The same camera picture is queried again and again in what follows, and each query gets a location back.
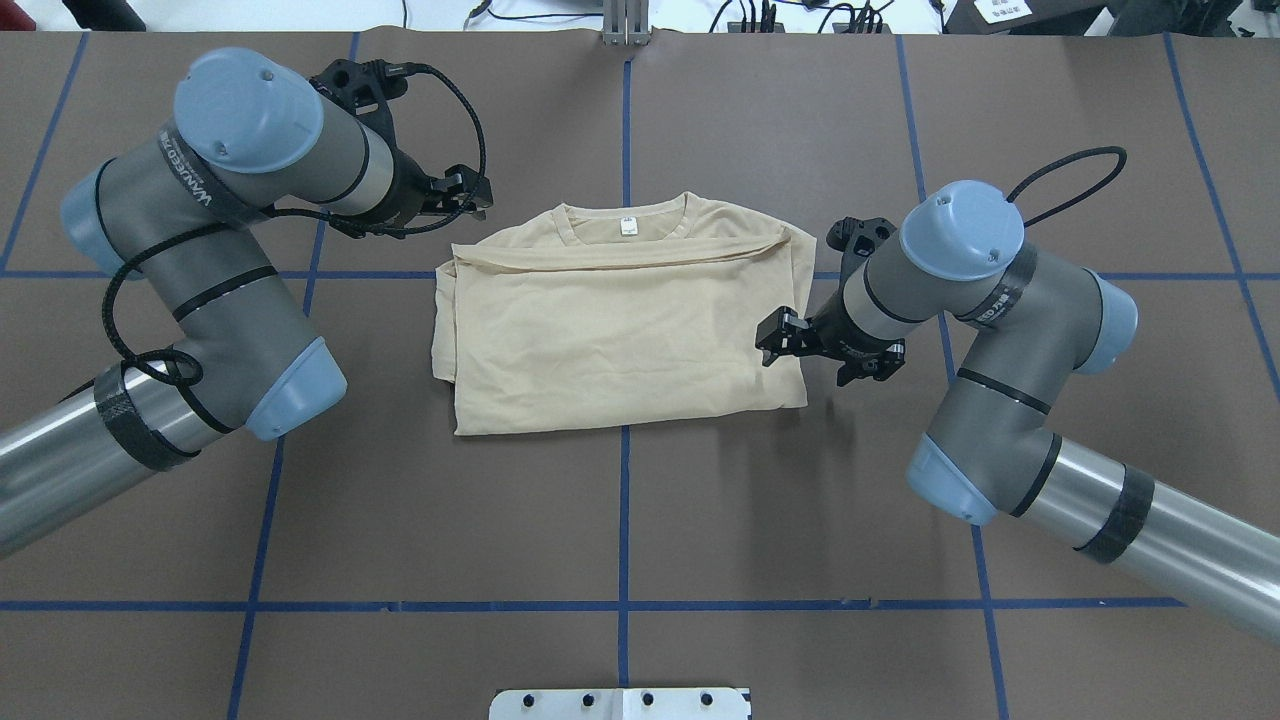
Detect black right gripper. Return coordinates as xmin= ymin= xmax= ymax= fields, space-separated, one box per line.
xmin=755 ymin=296 xmax=905 ymax=387

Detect white pedestal column base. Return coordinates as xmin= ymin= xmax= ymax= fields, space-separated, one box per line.
xmin=488 ymin=687 xmax=753 ymax=719

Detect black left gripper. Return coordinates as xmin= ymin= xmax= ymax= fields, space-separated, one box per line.
xmin=380 ymin=150 xmax=493 ymax=231

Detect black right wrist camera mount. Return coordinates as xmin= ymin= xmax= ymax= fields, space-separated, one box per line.
xmin=826 ymin=217 xmax=899 ymax=284

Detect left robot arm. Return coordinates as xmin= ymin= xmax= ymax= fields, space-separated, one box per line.
xmin=1 ymin=47 xmax=492 ymax=557

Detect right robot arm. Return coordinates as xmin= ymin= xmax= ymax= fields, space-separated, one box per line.
xmin=755 ymin=179 xmax=1279 ymax=642

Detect aluminium frame post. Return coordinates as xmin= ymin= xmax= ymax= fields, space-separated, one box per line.
xmin=602 ymin=0 xmax=652 ymax=47

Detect beige long-sleeve printed shirt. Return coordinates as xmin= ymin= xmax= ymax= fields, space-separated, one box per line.
xmin=431 ymin=192 xmax=817 ymax=436

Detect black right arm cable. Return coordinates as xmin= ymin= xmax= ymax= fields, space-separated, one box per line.
xmin=1006 ymin=146 xmax=1129 ymax=229

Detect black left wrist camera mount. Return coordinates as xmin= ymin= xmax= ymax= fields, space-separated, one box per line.
xmin=308 ymin=59 xmax=410 ymax=149

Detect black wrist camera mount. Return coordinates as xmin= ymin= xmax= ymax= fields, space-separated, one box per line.
xmin=826 ymin=217 xmax=899 ymax=284
xmin=308 ymin=59 xmax=410 ymax=149

